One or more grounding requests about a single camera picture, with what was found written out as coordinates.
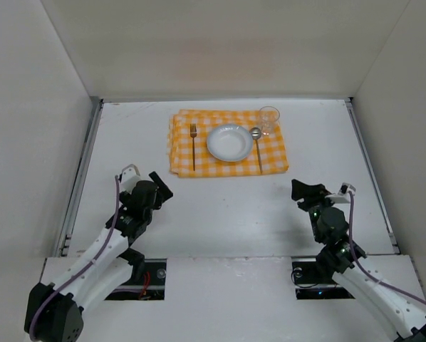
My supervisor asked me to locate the yellow white checkered cloth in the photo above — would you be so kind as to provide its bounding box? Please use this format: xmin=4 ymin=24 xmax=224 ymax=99
xmin=167 ymin=109 xmax=289 ymax=178

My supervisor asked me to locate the copper fork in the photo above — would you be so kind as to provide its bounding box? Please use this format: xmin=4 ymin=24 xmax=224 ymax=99
xmin=189 ymin=123 xmax=197 ymax=171

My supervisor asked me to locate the silver spoon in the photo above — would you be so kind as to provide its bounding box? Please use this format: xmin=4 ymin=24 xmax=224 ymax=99
xmin=250 ymin=127 xmax=263 ymax=174

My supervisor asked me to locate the clear drinking glass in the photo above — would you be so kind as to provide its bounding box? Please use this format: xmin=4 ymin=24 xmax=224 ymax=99
xmin=259 ymin=106 xmax=281 ymax=135

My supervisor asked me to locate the white ceramic plate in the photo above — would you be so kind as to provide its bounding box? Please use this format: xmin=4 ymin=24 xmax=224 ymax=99
xmin=207 ymin=124 xmax=254 ymax=162

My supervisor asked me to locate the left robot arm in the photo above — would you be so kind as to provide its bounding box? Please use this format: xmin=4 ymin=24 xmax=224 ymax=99
xmin=24 ymin=165 xmax=173 ymax=341

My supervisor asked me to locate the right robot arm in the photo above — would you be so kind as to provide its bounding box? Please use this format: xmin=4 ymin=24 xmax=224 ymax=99
xmin=291 ymin=179 xmax=426 ymax=341

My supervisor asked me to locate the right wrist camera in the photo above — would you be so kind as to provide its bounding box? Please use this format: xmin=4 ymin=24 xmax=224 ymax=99
xmin=326 ymin=183 xmax=356 ymax=204

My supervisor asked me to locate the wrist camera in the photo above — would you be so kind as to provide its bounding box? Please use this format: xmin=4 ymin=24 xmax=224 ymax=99
xmin=118 ymin=164 xmax=141 ymax=193
xmin=326 ymin=183 xmax=356 ymax=204

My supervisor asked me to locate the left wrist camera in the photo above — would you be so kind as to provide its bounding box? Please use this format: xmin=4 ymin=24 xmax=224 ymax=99
xmin=118 ymin=164 xmax=141 ymax=193

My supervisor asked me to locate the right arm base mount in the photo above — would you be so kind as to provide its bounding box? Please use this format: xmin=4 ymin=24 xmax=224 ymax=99
xmin=291 ymin=259 xmax=354 ymax=300

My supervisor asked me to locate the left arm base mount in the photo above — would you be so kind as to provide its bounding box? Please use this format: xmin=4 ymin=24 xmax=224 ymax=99
xmin=105 ymin=249 xmax=167 ymax=301

